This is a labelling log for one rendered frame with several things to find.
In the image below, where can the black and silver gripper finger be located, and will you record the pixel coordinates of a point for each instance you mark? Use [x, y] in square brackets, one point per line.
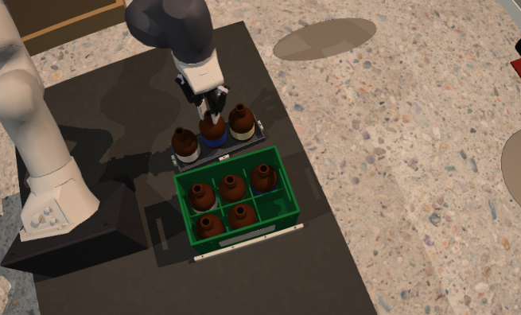
[199, 99]
[212, 102]

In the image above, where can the brown glass bottle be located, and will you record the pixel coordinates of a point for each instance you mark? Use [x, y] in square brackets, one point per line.
[208, 227]
[263, 179]
[213, 135]
[241, 123]
[241, 215]
[232, 189]
[202, 198]
[186, 146]

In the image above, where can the green bottle crate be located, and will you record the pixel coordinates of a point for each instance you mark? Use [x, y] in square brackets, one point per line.
[268, 205]

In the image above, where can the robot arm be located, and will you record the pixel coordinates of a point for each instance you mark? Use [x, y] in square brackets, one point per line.
[59, 194]

